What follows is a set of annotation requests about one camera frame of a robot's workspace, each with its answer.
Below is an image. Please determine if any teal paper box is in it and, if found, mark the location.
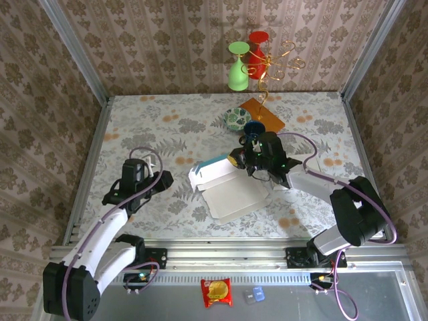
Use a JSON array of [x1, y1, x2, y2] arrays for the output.
[[187, 153, 270, 224]]

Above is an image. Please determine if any dark blue mug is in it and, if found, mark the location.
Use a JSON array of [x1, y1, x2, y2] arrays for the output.
[[239, 120, 267, 146]]

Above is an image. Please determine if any green leaf pattern bowl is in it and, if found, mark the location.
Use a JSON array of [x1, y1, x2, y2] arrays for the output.
[[223, 108, 253, 133]]

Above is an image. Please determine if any floral tablecloth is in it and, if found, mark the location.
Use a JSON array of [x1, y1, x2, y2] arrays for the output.
[[78, 92, 384, 239]]

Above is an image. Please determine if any green wine glass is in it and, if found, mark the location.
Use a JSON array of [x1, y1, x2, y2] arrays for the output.
[[227, 41, 251, 92]]

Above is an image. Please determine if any red wine glass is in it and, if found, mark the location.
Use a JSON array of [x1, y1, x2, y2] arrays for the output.
[[247, 30, 270, 80]]

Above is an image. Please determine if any red snack packet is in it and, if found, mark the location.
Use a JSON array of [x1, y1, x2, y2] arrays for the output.
[[200, 277, 233, 308]]

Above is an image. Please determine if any gold wire rack, wooden base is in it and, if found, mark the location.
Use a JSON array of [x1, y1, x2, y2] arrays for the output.
[[238, 40, 307, 132]]

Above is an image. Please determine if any aluminium frame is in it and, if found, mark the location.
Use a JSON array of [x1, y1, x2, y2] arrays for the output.
[[31, 0, 428, 321]]

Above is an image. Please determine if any slotted grey cable duct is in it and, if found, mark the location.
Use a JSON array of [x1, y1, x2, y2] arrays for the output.
[[60, 271, 312, 286]]

